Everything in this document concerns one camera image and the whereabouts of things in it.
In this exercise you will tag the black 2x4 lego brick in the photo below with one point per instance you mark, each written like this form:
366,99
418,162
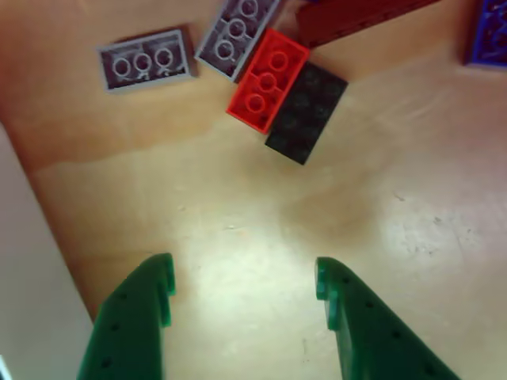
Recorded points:
307,115

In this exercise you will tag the grey 2x4 lego brick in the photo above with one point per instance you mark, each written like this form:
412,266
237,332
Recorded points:
146,75
237,39

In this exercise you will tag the red 2x4 lego brick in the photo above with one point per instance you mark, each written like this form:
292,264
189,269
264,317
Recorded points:
265,95

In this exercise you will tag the white plastic bin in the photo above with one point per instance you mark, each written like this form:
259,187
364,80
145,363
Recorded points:
27,257

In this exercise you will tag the brown long lego brick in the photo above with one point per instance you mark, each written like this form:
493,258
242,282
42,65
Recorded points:
348,21

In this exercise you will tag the blue 2x4 lego brick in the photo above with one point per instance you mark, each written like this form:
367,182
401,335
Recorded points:
489,39

